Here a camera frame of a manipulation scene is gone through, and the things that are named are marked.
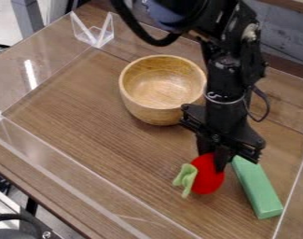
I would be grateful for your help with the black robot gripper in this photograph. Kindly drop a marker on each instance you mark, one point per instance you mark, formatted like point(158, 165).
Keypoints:
point(222, 129)

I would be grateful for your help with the red felt fruit green leaf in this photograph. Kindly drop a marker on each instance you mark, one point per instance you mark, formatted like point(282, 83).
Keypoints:
point(198, 176)

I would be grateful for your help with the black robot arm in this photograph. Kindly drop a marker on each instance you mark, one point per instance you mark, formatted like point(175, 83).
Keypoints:
point(229, 30)

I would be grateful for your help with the green rectangular block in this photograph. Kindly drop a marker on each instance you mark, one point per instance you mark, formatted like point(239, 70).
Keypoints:
point(258, 188)

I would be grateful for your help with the light wooden bowl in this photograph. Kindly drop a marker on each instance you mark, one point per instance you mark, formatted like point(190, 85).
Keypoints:
point(157, 84)

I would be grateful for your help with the black equipment under table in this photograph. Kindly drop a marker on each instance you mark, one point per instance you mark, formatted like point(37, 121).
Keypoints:
point(18, 223)

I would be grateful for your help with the clear acrylic enclosure wall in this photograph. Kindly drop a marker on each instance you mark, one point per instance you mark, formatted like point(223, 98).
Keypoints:
point(91, 163)

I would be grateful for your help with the clear acrylic corner bracket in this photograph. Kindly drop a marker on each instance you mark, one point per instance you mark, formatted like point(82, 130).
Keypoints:
point(95, 36)

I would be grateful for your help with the grey post behind table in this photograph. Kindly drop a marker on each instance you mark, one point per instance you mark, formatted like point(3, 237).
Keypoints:
point(29, 16)

